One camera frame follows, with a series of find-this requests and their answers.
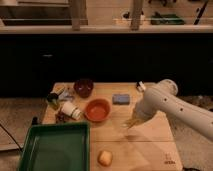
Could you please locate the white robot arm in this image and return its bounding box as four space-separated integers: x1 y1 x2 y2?
133 79 213 141

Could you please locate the white paper cup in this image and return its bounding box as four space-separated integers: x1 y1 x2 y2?
61 101 81 120

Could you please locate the grey foil packet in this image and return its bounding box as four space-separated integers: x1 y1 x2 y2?
59 89 74 101

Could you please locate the yellow banana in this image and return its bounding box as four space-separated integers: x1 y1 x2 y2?
124 118 143 129

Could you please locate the black cable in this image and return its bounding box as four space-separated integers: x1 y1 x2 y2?
0 123 24 154

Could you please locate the red orange bowl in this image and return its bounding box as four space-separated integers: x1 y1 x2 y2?
84 99 110 122

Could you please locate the dark maroon bowl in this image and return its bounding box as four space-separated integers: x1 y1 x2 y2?
73 79 94 98

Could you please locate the green object on shelf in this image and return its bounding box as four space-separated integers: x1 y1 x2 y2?
151 12 185 25

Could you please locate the brown small object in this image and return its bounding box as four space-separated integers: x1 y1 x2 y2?
55 112 71 123

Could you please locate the green plastic tray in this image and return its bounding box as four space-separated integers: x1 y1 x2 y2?
17 122 90 171

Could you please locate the blue sponge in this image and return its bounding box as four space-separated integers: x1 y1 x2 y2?
112 94 130 105

